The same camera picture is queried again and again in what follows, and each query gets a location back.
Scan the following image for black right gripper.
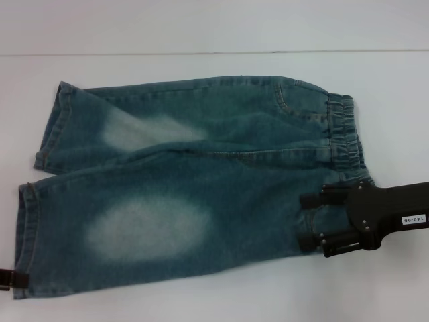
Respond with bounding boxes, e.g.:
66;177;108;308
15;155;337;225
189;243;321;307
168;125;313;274
298;180;429;259

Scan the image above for blue denim shorts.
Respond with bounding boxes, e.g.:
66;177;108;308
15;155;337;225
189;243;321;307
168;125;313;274
11;75;381;291

